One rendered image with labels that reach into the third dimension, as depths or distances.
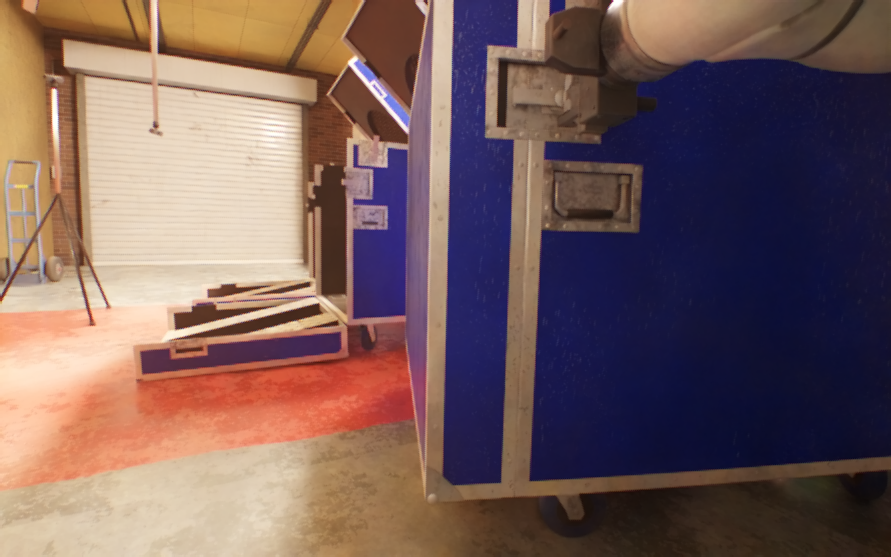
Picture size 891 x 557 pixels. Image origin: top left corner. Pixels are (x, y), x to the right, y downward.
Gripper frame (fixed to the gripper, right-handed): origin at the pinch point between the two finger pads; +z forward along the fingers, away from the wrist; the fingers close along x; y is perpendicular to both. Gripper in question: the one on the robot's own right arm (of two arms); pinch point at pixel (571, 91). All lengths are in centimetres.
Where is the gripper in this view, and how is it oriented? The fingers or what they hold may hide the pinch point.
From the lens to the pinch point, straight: 68.5
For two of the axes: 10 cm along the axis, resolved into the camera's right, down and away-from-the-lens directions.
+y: 9.9, 0.1, 1.2
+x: 0.2, -9.9, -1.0
